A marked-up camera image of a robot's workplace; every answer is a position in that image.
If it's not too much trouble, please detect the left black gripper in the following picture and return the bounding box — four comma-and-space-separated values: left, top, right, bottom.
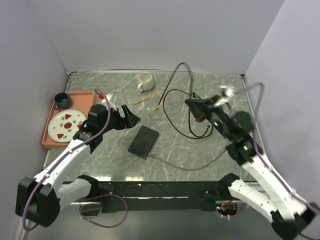
99, 104, 141, 134

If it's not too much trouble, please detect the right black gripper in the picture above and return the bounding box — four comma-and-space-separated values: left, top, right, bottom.
185, 94, 234, 141

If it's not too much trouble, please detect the black network switch box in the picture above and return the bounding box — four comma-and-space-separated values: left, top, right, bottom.
128, 125, 159, 160

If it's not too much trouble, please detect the black cable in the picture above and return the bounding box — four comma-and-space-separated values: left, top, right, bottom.
158, 62, 215, 140

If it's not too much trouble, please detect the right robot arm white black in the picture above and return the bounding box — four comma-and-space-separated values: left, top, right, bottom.
185, 95, 319, 240

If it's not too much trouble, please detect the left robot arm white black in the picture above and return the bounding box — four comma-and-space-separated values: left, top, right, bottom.
15, 104, 141, 227

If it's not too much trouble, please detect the white ceramic mug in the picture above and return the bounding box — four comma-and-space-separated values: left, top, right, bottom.
137, 72, 154, 93

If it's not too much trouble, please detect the pink tray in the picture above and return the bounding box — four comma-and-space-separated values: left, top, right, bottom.
42, 91, 96, 149

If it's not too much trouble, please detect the white watermelon pattern plate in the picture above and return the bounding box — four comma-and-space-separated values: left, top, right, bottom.
47, 109, 87, 143

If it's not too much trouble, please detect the dark blue cup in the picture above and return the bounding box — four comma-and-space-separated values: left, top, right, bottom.
53, 92, 73, 110

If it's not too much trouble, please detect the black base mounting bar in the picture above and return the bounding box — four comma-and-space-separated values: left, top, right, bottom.
74, 181, 233, 213

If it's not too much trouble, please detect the yellow ethernet cable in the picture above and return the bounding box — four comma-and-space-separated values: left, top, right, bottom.
134, 91, 167, 116

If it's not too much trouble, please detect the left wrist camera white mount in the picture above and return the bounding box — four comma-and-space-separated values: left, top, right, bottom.
98, 93, 117, 110

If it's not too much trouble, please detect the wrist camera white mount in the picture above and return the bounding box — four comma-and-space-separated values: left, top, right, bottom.
213, 85, 236, 108
98, 93, 117, 110

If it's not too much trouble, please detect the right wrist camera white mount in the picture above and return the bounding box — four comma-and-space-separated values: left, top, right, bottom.
213, 85, 236, 108

